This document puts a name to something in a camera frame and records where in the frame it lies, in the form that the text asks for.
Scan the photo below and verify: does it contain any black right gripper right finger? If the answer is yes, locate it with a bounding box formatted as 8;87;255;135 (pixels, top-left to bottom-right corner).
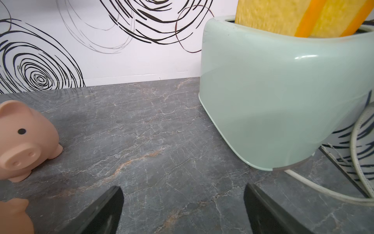
243;184;312;234

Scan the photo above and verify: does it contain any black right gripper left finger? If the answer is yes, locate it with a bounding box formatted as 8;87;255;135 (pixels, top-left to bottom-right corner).
59;186;124;234

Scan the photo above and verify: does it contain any orange-tan piggy bank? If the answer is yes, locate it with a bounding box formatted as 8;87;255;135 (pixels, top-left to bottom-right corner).
1;198;35;234

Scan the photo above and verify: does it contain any light pink piggy bank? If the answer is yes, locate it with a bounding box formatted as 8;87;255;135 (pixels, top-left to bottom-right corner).
1;100;63;182

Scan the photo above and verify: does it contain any mint green toaster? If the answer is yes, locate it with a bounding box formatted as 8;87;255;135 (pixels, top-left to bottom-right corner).
199;16;374;171

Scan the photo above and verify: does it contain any yellow toast slice left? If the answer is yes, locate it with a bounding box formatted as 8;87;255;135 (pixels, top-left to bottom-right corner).
235;0;326;38

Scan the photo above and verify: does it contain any yellow toast slice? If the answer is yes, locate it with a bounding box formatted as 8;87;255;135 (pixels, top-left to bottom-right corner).
235;0;326;38
310;0;374;38

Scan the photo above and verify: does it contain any yellow toast slice right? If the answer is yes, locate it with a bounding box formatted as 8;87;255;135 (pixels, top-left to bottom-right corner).
310;0;374;38

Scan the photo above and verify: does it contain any white toaster power cable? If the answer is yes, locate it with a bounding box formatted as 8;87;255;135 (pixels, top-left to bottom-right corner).
284;102;374;207

